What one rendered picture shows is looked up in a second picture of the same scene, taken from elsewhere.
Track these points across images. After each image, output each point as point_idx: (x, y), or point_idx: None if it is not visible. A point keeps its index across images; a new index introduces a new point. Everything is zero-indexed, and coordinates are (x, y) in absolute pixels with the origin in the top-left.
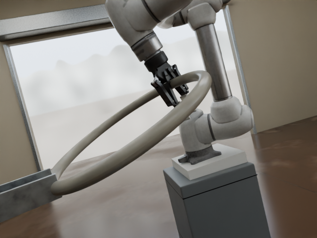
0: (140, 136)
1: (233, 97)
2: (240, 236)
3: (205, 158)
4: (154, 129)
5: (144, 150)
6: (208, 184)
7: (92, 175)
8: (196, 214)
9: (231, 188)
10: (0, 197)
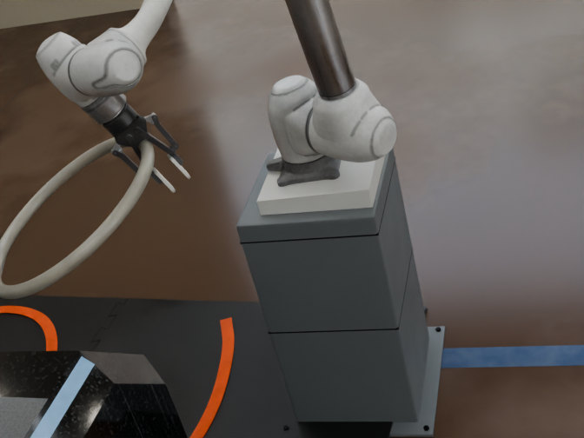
0: (29, 282)
1: (349, 95)
2: (340, 313)
3: (305, 179)
4: (38, 281)
5: (32, 293)
6: (284, 232)
7: (3, 295)
8: (262, 268)
9: (326, 244)
10: None
